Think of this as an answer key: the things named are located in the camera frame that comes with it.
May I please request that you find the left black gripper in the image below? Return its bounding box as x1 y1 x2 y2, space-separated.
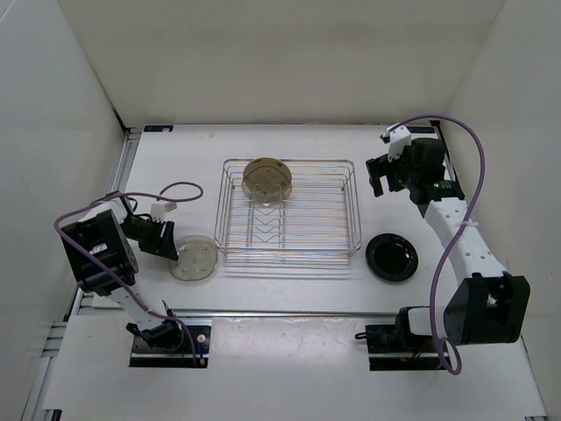
120 217 179 260

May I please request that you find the clear plate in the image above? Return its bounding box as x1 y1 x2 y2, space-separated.
168 235 218 282
242 171 292 207

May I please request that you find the black round plate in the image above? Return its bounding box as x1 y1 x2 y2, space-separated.
366 233 419 283

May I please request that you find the beige round plate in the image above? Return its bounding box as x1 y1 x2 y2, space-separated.
242 157 292 193

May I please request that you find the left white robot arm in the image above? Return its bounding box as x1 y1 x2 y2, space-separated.
54 190 193 353

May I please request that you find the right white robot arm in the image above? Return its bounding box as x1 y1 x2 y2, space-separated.
366 132 530 351

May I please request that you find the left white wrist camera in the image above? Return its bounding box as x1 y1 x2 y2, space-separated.
150 201 177 221

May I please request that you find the chrome wire dish rack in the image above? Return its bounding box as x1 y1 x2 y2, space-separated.
214 159 362 260

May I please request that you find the metal rail bar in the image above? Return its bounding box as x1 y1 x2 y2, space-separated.
174 309 396 318

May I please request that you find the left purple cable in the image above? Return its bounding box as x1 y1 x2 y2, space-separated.
53 182 207 367

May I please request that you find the purple cable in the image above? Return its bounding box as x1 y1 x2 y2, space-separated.
385 114 486 376
53 182 207 367

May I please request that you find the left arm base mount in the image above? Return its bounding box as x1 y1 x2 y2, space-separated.
126 323 211 369

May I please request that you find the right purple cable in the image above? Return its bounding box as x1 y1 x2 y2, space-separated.
385 114 486 376

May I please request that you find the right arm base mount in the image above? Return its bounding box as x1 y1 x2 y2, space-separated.
354 325 444 372

